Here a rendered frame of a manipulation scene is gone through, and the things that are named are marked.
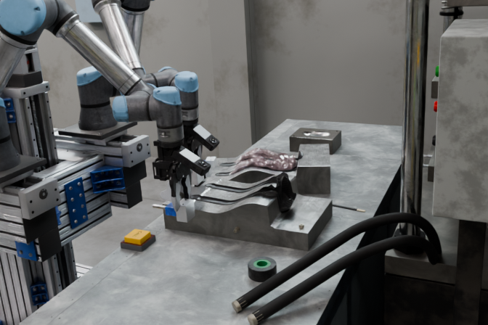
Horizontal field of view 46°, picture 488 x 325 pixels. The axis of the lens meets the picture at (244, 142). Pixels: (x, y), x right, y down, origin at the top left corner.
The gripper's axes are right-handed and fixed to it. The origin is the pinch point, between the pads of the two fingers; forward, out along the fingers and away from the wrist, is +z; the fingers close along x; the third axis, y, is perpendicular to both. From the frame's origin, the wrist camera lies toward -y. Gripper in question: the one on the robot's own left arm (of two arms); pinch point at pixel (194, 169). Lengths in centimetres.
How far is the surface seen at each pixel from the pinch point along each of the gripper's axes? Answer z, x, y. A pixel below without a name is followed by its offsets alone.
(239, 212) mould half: -1.4, 18.9, -25.8
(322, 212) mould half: 1.1, 4.0, -48.2
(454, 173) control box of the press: -41, 38, -84
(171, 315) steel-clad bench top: 2, 62, -27
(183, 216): -3.9, 31.0, -13.0
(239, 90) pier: 66, -214, 79
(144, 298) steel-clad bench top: 4, 58, -16
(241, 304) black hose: -2, 54, -43
